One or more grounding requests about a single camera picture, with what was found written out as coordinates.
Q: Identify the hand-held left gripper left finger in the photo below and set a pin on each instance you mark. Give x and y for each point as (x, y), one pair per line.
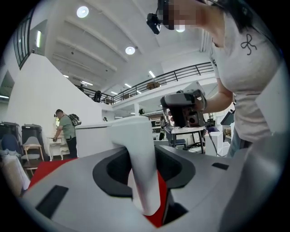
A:
(74, 204)

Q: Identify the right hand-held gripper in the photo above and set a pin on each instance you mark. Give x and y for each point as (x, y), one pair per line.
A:
(181, 115)

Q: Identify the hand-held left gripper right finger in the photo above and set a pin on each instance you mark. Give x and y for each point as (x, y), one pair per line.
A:
(226, 192)

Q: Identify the person's right forearm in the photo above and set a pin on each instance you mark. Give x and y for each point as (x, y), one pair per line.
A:
(218, 100)

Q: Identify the black mezzanine railing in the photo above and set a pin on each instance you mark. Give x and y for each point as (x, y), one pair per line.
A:
(172, 75)

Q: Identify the white work table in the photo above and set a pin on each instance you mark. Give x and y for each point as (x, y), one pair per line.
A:
(188, 129)

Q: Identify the blue office chair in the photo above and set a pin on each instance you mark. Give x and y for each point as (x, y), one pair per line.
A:
(179, 142)

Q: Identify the black monitor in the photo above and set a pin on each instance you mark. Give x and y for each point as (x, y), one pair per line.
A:
(227, 119)

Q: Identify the person's blue jeans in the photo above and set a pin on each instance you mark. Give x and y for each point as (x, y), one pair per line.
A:
(238, 145)

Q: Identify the white cube shelf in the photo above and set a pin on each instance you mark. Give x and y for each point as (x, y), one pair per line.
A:
(214, 141)

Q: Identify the white ornate table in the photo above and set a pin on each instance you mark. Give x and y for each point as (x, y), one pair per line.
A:
(57, 142)

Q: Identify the person's grey shirt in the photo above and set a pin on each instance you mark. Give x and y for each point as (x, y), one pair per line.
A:
(247, 79)

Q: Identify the white lace tablecloth table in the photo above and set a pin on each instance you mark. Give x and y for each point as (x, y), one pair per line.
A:
(11, 172)

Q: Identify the round ceiling light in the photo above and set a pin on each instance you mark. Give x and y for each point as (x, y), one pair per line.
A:
(130, 50)
(82, 12)

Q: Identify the person's head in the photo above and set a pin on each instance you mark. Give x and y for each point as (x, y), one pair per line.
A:
(192, 15)

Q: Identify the black green backpack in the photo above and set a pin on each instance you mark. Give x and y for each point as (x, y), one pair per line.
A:
(74, 119)

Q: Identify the black bin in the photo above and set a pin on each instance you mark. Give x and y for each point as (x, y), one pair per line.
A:
(31, 131)
(9, 129)

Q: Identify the blue padded chair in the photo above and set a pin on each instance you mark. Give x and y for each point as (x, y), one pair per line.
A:
(9, 142)

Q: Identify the grey wooden-frame chair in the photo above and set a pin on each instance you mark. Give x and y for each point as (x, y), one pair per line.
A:
(31, 147)

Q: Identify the black head-mounted camera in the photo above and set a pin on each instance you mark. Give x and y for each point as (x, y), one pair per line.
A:
(154, 22)

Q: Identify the wall strip light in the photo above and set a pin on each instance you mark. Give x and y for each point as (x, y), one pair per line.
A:
(38, 39)

